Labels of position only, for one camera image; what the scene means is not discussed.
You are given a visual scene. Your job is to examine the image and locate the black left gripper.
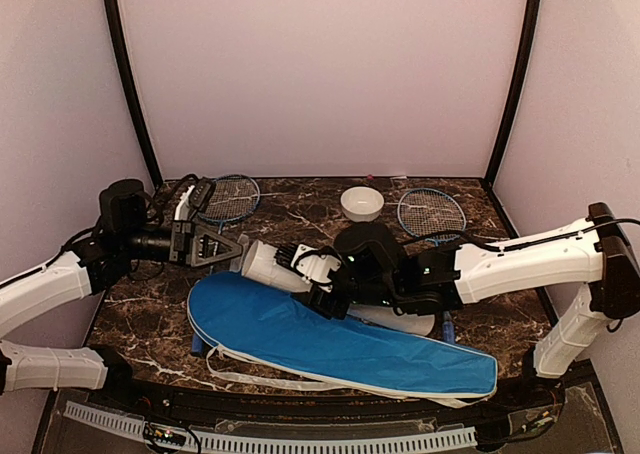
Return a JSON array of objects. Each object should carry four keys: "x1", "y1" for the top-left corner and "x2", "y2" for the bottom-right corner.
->
[{"x1": 120, "y1": 220, "x2": 243, "y2": 270}]

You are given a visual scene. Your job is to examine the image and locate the white shuttlecock tube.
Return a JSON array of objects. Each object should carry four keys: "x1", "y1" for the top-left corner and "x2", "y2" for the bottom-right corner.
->
[{"x1": 241, "y1": 240, "x2": 436, "y2": 337}]

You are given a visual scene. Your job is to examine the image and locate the blue racket bag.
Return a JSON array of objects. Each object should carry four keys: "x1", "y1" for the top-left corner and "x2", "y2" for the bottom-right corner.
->
[{"x1": 187, "y1": 272, "x2": 498, "y2": 400}]

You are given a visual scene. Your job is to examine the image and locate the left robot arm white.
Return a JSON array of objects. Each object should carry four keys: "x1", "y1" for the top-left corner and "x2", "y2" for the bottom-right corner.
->
[{"x1": 1, "y1": 175, "x2": 260, "y2": 410}]

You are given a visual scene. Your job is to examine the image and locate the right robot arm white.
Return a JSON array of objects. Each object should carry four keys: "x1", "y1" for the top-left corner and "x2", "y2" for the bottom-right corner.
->
[{"x1": 298, "y1": 202, "x2": 639, "y2": 408}]

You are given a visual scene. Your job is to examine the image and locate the left blue badminton racket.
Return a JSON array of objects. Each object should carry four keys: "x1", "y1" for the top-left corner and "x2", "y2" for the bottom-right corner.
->
[{"x1": 192, "y1": 174, "x2": 262, "y2": 355}]

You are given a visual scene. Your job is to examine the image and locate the blue badminton racket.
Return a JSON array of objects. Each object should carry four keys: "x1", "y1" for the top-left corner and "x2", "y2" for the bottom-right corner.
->
[
  {"x1": 397, "y1": 188, "x2": 467, "y2": 345},
  {"x1": 192, "y1": 174, "x2": 262, "y2": 355}
]

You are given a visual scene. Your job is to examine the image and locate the right blue badminton racket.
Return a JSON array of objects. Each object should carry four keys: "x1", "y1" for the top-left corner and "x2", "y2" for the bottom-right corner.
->
[{"x1": 397, "y1": 188, "x2": 467, "y2": 345}]

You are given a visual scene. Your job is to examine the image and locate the white ceramic bowl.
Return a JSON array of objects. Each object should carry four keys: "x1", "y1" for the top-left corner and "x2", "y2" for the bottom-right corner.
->
[{"x1": 340, "y1": 186, "x2": 384, "y2": 222}]

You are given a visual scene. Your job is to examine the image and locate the small circuit board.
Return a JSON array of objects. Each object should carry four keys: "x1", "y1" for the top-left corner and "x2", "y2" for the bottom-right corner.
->
[{"x1": 142, "y1": 423, "x2": 187, "y2": 448}]

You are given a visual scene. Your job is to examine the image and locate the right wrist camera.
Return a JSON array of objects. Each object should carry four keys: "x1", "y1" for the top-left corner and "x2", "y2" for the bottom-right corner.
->
[{"x1": 275, "y1": 244, "x2": 342, "y2": 292}]

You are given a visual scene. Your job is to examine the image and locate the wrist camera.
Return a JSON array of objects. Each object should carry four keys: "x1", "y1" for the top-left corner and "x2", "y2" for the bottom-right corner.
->
[
  {"x1": 275, "y1": 244, "x2": 342, "y2": 292},
  {"x1": 172, "y1": 178, "x2": 215, "y2": 223}
]

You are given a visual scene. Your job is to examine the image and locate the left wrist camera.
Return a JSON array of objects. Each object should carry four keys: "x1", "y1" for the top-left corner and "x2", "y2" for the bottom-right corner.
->
[{"x1": 172, "y1": 178, "x2": 215, "y2": 223}]

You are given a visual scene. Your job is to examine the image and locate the white cable duct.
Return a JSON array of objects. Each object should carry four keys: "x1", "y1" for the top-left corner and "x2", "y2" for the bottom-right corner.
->
[{"x1": 63, "y1": 401, "x2": 478, "y2": 453}]

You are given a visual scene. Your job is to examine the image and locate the black vertical frame post left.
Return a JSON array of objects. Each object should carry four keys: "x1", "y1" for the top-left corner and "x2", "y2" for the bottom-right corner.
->
[{"x1": 103, "y1": 0, "x2": 164, "y2": 189}]

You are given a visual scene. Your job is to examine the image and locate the black vertical frame post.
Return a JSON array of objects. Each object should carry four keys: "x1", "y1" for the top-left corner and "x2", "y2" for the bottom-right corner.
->
[
  {"x1": 483, "y1": 0, "x2": 541, "y2": 190},
  {"x1": 103, "y1": 0, "x2": 164, "y2": 189}
]

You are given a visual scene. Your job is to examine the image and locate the black vertical frame post right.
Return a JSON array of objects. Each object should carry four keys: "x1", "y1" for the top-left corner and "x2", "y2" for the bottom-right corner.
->
[{"x1": 483, "y1": 0, "x2": 541, "y2": 190}]

